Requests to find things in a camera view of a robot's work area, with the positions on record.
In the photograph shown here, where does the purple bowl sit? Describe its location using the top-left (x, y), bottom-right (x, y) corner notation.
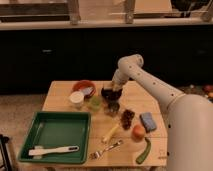
top-left (101, 88), bottom-right (122, 101)

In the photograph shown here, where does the dark cabinet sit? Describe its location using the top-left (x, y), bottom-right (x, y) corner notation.
top-left (0, 26), bottom-right (213, 94)

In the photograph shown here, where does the green cup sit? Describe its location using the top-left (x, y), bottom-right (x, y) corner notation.
top-left (89, 96), bottom-right (102, 111)

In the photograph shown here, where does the dark grape bunch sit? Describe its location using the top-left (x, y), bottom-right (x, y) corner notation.
top-left (121, 109), bottom-right (135, 130)

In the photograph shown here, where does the wooden table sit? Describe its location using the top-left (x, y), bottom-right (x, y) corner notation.
top-left (43, 81), bottom-right (167, 168)

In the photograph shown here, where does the green cucumber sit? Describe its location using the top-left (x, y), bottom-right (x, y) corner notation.
top-left (136, 138), bottom-right (151, 164)

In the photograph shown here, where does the green plastic tray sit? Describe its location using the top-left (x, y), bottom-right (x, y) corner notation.
top-left (18, 111), bottom-right (91, 164)

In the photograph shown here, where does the white cup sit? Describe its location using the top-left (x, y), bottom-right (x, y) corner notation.
top-left (69, 91), bottom-right (84, 108)

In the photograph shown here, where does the silver fork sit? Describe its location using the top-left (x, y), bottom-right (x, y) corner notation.
top-left (89, 140), bottom-right (123, 160)

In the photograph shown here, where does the blue sponge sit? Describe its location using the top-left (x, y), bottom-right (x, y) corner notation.
top-left (140, 112), bottom-right (157, 132)

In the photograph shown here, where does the white spatula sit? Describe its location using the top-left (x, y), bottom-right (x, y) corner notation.
top-left (28, 146), bottom-right (80, 156)

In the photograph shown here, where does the small dark cup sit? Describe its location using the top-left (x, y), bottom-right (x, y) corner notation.
top-left (108, 101), bottom-right (120, 116)

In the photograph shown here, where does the orange bowl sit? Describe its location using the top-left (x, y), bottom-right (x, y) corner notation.
top-left (72, 80), bottom-right (96, 98)

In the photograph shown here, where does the orange fruit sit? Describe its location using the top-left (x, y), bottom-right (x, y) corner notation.
top-left (132, 125), bottom-right (146, 140)

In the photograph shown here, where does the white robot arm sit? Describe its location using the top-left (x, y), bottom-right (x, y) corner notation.
top-left (112, 54), bottom-right (213, 171)

